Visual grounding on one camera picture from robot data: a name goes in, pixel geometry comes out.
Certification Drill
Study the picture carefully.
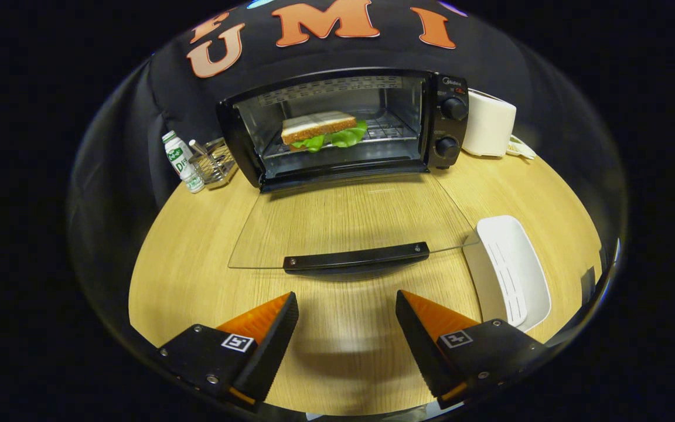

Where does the white pop-up toaster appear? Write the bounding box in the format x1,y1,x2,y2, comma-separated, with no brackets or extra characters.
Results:
462,89,517,158

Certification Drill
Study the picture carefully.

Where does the metal wire rack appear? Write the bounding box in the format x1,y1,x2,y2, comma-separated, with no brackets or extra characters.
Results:
189,137,239,189

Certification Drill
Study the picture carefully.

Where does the white divided dish with beans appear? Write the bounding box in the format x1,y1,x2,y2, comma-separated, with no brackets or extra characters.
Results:
506,135,537,161

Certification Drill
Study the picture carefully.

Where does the black backdrop cloth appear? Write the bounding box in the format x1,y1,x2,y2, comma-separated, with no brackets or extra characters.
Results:
68,0,625,264

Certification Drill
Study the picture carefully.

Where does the black toaster oven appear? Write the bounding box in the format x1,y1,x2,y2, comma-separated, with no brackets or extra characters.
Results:
216,67,479,276

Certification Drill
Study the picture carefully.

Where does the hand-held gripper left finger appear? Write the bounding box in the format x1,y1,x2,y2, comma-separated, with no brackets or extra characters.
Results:
158,291,300,408

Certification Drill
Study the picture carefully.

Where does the white ribbed tray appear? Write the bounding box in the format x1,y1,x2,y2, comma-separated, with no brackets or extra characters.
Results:
462,215,552,333

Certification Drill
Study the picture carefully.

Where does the sandwich with lettuce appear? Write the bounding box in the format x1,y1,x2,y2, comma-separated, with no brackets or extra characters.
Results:
281,111,369,154

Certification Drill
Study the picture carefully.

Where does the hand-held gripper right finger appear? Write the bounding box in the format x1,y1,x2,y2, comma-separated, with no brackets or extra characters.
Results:
395,289,549,410

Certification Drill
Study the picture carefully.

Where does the white bottle with green label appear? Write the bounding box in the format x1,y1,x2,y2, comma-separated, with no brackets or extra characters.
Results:
162,130,206,195

